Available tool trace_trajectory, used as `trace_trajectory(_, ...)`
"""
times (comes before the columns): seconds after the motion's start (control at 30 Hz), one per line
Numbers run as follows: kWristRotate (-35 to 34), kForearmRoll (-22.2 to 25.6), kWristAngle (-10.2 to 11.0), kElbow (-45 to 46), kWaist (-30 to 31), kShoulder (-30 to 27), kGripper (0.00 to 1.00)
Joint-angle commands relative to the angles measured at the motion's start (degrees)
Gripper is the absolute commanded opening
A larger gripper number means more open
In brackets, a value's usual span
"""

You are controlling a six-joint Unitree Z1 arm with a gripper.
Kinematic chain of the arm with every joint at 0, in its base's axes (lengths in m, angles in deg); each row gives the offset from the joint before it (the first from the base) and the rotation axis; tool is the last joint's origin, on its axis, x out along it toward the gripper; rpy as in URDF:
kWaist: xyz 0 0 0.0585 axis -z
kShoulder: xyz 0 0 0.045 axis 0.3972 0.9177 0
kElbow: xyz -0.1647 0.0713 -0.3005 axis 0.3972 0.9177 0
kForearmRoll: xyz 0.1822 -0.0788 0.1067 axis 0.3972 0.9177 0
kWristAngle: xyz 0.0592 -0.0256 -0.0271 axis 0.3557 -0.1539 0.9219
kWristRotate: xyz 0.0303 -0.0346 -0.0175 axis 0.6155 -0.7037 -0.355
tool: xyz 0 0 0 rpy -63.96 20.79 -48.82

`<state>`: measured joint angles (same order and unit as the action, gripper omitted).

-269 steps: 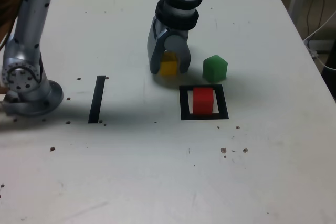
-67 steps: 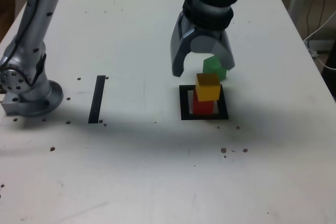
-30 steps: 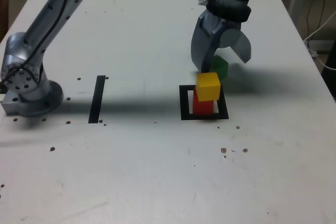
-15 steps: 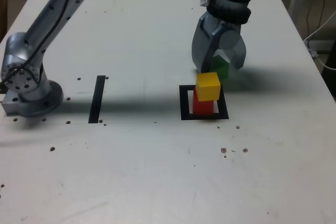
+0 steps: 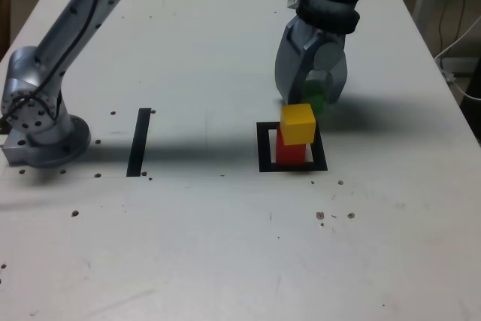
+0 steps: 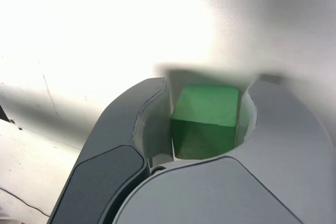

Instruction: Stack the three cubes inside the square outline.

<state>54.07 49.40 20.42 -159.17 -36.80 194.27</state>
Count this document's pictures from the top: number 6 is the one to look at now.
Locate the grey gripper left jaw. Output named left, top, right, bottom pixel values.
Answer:
left=48, top=76, right=176, bottom=224

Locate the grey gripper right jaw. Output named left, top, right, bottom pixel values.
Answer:
left=97, top=73, right=336, bottom=224

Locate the green cube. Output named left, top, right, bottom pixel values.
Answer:
left=170, top=84, right=240, bottom=161

